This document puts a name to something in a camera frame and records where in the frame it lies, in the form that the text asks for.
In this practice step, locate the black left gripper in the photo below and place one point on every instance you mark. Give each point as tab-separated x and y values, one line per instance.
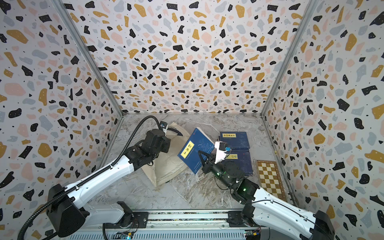
167	143

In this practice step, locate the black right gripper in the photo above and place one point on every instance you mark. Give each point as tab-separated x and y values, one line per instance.
209	166

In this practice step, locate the dark blue thin book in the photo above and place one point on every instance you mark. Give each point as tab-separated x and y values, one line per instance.
235	140
243	160
189	154

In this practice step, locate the beige canvas floral tote bag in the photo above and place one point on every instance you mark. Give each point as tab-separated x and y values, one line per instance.
168	165

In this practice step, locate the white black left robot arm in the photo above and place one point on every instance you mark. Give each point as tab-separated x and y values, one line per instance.
70	210

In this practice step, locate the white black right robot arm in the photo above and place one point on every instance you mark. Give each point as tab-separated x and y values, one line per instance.
264	209

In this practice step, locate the wooden chessboard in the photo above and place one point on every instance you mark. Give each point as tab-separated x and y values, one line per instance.
270	179

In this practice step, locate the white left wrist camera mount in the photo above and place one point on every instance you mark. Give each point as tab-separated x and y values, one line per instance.
163	126

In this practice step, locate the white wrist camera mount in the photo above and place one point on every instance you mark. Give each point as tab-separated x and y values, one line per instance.
222	151
163	126

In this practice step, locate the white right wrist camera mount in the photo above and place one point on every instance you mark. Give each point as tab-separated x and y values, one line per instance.
222	151

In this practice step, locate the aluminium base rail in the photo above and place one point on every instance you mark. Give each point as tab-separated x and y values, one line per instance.
225	224

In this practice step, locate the aluminium corner frame post left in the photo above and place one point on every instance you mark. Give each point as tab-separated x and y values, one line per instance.
65	16

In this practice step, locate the aluminium corner frame post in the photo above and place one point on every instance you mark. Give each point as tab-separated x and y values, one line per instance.
291	52
65	16

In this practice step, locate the aluminium corner frame post right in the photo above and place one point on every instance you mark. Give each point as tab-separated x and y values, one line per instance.
291	52

